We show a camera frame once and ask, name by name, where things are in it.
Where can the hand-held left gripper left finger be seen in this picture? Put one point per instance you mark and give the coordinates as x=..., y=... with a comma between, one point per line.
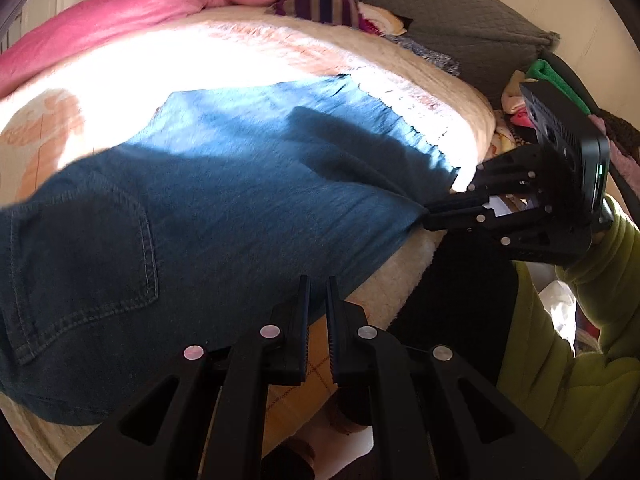
x=303, y=342

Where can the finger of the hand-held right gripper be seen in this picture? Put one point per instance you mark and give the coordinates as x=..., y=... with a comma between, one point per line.
x=530, y=232
x=505, y=170

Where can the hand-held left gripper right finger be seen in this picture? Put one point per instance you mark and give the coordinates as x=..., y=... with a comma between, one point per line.
x=334, y=345

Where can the blue denim pants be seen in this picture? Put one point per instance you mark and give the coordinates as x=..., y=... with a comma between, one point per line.
x=225, y=185

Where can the person's right forearm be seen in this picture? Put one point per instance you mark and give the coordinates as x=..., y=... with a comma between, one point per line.
x=615, y=270

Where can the dark knit cloth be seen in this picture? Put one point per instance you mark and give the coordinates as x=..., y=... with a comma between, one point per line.
x=622, y=145

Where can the green cloth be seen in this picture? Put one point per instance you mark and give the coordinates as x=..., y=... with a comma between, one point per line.
x=555, y=82

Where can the dark patterned cloth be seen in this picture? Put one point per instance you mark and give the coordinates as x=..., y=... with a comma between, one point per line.
x=425, y=55

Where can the person's green jacket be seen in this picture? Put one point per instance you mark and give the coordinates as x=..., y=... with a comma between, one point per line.
x=550, y=390

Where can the grey quilted headboard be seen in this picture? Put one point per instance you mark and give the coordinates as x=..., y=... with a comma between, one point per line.
x=450, y=15

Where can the floral cream pillow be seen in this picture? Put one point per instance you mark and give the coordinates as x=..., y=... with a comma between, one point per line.
x=380, y=19

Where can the cream orange printed blanket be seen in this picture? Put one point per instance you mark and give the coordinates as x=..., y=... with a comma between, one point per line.
x=250, y=50

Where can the pink duvet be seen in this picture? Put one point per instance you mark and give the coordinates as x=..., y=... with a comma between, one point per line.
x=125, y=10

